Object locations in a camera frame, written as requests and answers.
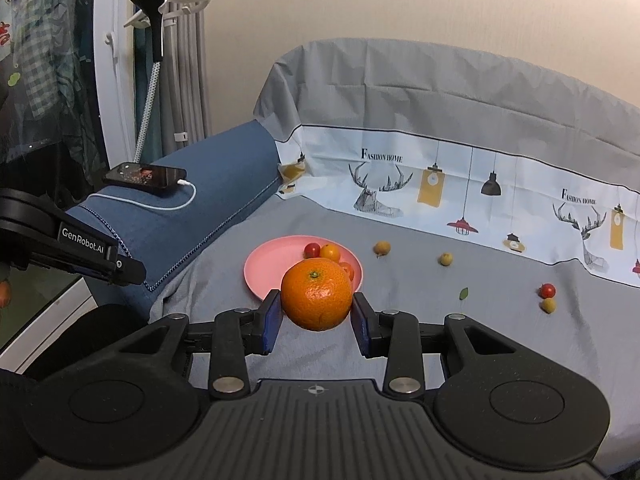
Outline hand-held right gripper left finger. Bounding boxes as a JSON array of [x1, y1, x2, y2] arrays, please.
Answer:
[[107, 289, 282, 402]]

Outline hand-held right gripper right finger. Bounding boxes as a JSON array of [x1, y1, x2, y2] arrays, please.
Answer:
[[351, 291, 526, 402]]

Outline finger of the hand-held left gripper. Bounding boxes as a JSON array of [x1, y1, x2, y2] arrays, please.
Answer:
[[25, 246, 147, 287]]

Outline small orange mandarin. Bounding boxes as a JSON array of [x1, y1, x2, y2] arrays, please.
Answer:
[[280, 258, 354, 332]]

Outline pink plate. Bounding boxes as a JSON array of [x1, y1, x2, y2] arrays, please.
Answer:
[[243, 235, 364, 302]]

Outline grey printed bed sheet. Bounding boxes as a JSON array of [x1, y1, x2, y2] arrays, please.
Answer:
[[150, 37, 640, 480]]

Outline black smartphone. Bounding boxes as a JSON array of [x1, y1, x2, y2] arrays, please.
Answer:
[[102, 161, 188, 195]]

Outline blue pillow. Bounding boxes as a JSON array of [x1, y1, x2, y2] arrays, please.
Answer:
[[65, 120, 281, 323]]

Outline hanging clothes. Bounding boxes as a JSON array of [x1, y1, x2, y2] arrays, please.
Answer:
[[0, 0, 103, 173]]

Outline grey curtain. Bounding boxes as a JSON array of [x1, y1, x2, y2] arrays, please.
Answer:
[[165, 0, 213, 147]]

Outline white charging cable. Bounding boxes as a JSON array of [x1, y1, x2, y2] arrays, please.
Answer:
[[89, 180, 197, 212]]

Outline garment steamer wand with hose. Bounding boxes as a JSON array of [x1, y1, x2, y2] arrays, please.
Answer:
[[129, 0, 167, 164]]

